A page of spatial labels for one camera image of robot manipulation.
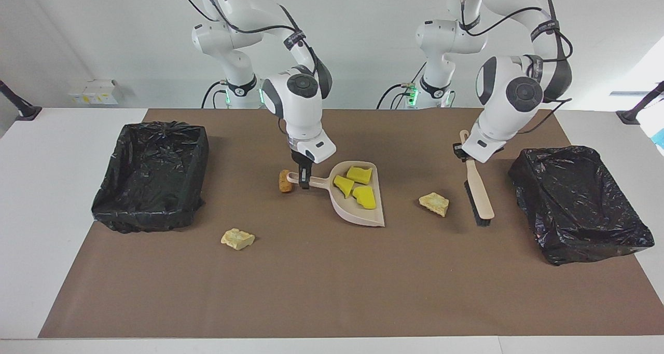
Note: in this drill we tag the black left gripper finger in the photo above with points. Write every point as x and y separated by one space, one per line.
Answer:
459 151

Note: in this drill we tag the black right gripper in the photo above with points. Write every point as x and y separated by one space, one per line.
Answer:
302 164

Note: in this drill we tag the brown oval sponge piece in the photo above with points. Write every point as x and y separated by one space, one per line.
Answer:
284 182

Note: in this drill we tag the beige hand brush black bristles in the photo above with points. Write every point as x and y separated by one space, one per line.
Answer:
480 193

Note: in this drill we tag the beige orange-striped sponge piece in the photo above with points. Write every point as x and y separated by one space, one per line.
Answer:
434 203

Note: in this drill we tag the beige plastic dustpan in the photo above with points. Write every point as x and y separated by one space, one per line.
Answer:
363 218

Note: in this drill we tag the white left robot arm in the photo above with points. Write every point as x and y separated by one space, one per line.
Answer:
511 92

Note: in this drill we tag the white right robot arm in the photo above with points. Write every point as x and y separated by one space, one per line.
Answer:
298 110

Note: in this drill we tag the black bag lined bin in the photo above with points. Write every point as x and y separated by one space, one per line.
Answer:
581 208
150 188

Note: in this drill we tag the brown table mat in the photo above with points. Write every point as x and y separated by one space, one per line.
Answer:
332 291

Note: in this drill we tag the blue item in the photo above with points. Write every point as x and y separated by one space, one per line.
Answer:
660 138

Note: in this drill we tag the white wall socket box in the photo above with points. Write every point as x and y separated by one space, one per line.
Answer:
98 92

